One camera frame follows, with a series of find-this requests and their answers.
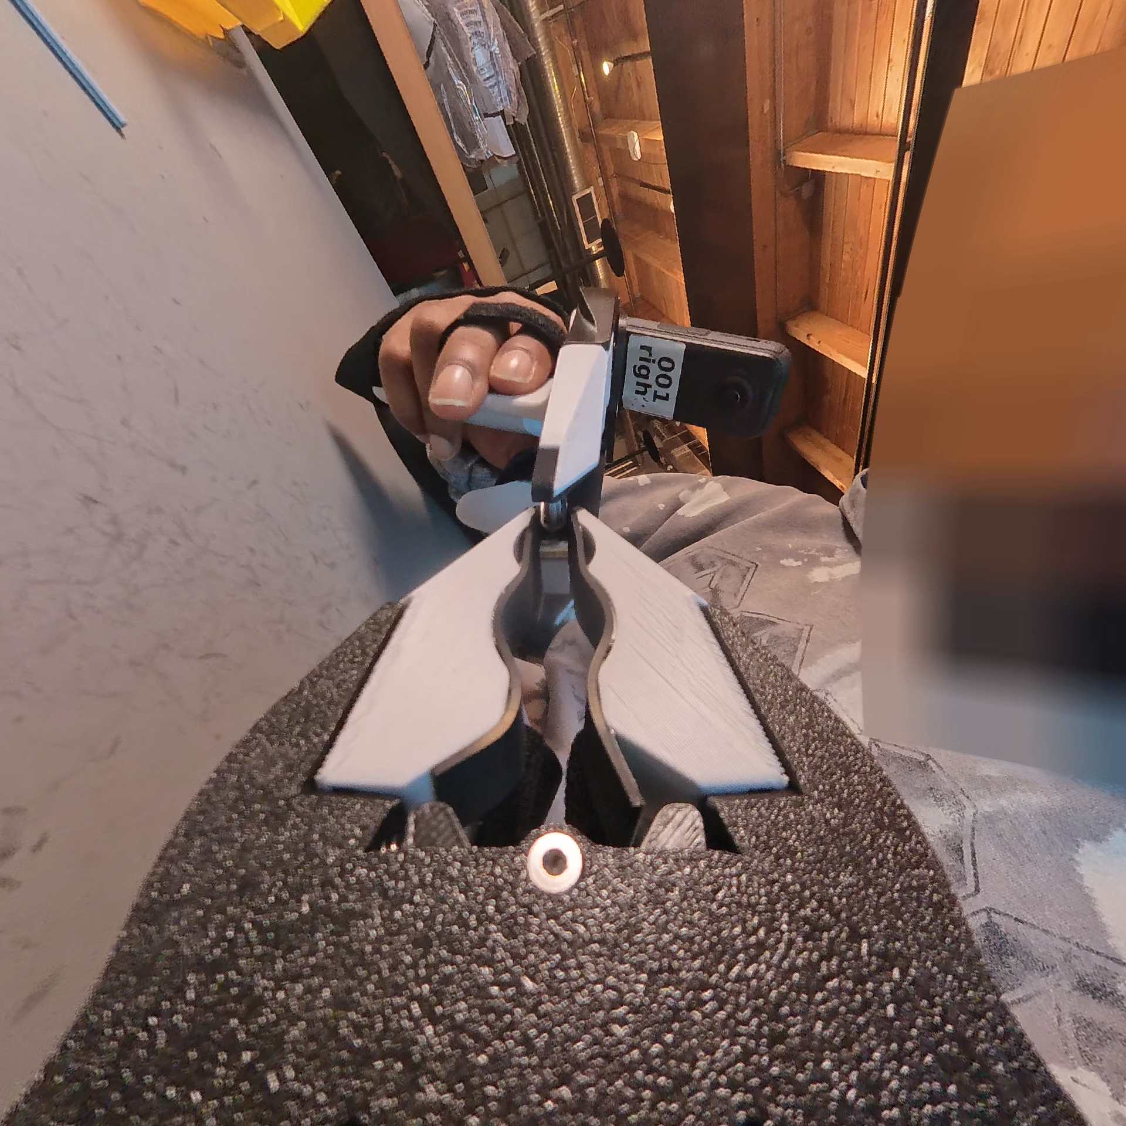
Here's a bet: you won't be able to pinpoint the small yellow parts bin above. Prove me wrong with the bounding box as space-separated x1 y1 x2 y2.
138 0 333 50

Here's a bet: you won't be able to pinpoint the person's right hand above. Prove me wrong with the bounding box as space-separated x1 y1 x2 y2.
376 296 568 481

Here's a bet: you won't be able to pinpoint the thin grey axle rod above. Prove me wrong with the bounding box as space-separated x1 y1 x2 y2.
8 0 130 135

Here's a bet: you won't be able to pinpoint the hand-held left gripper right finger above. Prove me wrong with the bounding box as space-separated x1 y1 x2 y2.
573 510 791 828

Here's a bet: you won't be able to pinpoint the clear plastic bags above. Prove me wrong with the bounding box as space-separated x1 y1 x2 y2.
394 0 532 170

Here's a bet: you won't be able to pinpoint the light wooden beam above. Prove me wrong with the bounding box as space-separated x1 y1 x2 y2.
359 0 513 293

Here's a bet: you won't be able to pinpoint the grey brick beam assembly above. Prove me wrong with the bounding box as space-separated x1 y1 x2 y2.
532 499 580 627

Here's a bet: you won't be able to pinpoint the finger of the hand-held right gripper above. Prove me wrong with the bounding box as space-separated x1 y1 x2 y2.
466 334 619 511
453 478 540 534

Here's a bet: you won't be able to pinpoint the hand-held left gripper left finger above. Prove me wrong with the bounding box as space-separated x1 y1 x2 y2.
313 510 549 828

